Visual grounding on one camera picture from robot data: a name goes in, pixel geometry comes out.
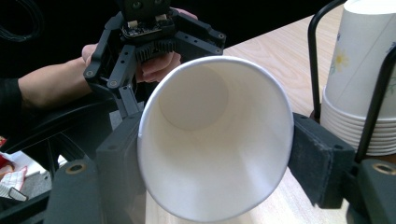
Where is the single white paper cup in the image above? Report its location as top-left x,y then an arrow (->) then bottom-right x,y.
136,55 -> 295,223

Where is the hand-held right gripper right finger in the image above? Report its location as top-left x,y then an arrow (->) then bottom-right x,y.
288,112 -> 357,209

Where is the black curved frame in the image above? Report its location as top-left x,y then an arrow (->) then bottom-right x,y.
0,92 -> 125,188

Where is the stack of white paper cups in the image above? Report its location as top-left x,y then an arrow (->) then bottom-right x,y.
319,0 -> 396,157

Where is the black coiled cable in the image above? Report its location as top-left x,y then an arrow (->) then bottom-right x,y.
0,0 -> 44,43

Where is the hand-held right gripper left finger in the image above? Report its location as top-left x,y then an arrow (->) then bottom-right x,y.
95,112 -> 148,224

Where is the red and white checked cloth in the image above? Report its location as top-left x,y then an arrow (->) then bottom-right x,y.
0,166 -> 29,202

